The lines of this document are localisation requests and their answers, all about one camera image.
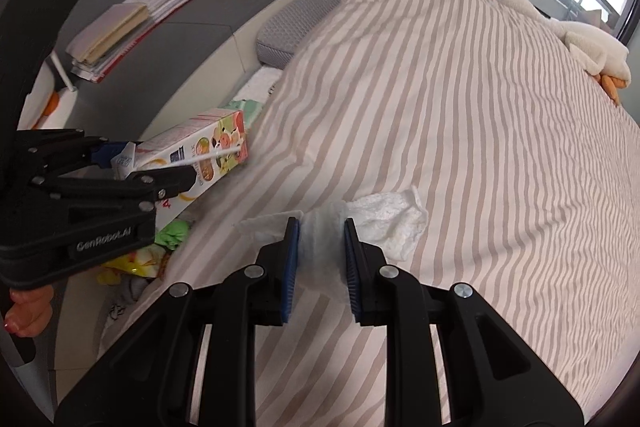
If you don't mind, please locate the colourful snack carton box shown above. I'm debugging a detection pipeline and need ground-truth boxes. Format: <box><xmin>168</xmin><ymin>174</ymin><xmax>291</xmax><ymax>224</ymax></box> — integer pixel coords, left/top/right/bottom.
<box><xmin>112</xmin><ymin>108</ymin><xmax>248</xmax><ymax>230</ymax></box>

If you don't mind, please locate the white tissue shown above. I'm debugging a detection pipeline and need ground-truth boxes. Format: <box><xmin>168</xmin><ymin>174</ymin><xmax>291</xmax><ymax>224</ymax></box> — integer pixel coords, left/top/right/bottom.
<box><xmin>235</xmin><ymin>186</ymin><xmax>428</xmax><ymax>303</ymax></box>

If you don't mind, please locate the yellow chips bag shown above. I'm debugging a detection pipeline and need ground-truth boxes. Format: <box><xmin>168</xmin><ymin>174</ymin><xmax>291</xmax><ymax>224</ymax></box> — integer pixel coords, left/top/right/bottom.
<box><xmin>96</xmin><ymin>244</ymin><xmax>170</xmax><ymax>286</ymax></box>

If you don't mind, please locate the person's left hand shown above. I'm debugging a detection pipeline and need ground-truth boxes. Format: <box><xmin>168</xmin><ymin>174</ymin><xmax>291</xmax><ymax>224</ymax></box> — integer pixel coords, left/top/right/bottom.
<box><xmin>4</xmin><ymin>285</ymin><xmax>54</xmax><ymax>338</ymax></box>

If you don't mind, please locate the green plastic wrapper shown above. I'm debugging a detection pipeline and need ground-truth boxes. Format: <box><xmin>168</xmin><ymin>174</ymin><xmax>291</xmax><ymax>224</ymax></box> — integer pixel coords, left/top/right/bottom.
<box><xmin>154</xmin><ymin>219</ymin><xmax>191</xmax><ymax>251</ymax></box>

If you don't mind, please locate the white orange robot lamp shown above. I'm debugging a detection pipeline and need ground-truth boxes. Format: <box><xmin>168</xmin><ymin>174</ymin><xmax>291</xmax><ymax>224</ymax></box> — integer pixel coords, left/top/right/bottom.
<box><xmin>17</xmin><ymin>52</ymin><xmax>78</xmax><ymax>130</ymax></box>

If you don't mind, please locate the grey bedside desk shelf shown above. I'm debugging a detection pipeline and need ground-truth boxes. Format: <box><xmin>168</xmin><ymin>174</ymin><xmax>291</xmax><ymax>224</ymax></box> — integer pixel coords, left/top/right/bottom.
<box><xmin>56</xmin><ymin>0</ymin><xmax>277</xmax><ymax>141</ymax></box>

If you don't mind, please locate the green white wipes pack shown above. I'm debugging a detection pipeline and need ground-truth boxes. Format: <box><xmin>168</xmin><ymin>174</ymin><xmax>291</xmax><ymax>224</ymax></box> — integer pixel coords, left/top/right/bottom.
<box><xmin>224</xmin><ymin>98</ymin><xmax>264</xmax><ymax>130</ymax></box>

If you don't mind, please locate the white floral bed sheet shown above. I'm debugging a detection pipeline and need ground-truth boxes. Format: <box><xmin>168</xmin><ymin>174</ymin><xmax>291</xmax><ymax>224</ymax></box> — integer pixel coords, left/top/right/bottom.
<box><xmin>232</xmin><ymin>66</ymin><xmax>283</xmax><ymax>104</ymax></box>

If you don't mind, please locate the stack of notebooks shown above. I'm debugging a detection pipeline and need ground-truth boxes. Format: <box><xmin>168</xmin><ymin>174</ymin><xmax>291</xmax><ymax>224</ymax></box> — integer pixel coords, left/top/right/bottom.
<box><xmin>65</xmin><ymin>0</ymin><xmax>191</xmax><ymax>83</ymax></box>

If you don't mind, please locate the grey mesh pillow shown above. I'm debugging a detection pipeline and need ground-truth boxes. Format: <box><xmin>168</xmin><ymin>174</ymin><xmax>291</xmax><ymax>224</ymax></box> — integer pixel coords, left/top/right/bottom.
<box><xmin>256</xmin><ymin>0</ymin><xmax>341</xmax><ymax>69</ymax></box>

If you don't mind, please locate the striped beige duvet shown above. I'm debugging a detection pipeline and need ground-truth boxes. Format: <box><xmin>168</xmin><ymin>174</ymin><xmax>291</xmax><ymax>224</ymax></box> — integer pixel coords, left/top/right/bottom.
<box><xmin>98</xmin><ymin>0</ymin><xmax>640</xmax><ymax>427</ymax></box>

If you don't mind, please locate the white goose plush toy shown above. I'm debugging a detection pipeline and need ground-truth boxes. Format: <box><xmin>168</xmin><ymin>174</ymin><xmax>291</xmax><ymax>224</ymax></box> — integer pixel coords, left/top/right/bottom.
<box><xmin>496</xmin><ymin>0</ymin><xmax>632</xmax><ymax>106</ymax></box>

